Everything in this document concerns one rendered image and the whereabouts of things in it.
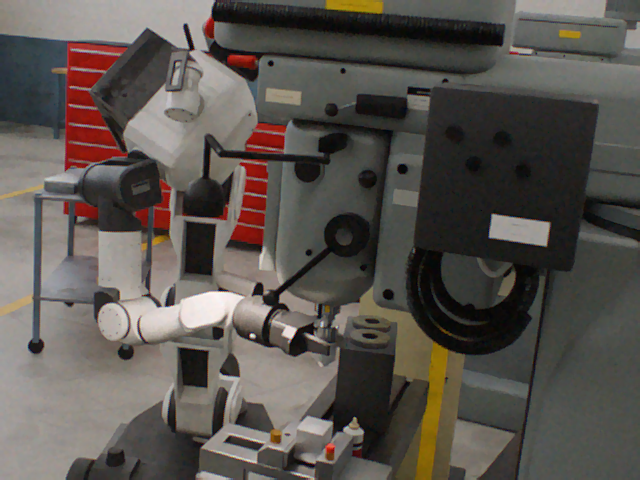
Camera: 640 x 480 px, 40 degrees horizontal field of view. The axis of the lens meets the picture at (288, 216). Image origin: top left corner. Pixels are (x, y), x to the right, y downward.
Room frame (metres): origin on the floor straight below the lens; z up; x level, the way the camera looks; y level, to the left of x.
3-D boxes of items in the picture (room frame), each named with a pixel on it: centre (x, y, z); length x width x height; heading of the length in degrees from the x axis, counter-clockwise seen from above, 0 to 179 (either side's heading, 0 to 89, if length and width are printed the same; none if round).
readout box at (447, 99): (1.10, -0.27, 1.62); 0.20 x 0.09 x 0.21; 72
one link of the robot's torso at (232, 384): (2.35, 0.20, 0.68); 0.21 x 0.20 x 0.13; 175
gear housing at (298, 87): (1.49, -0.12, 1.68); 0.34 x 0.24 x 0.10; 72
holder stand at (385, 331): (1.89, -0.21, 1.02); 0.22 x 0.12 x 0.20; 173
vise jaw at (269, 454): (1.52, -0.03, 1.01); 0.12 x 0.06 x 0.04; 160
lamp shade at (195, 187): (1.49, 0.15, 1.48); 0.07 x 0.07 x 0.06
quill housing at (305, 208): (1.50, -0.09, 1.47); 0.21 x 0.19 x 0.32; 162
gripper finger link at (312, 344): (1.48, -0.07, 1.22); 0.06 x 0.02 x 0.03; 54
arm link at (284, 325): (1.56, -0.01, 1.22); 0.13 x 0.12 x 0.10; 144
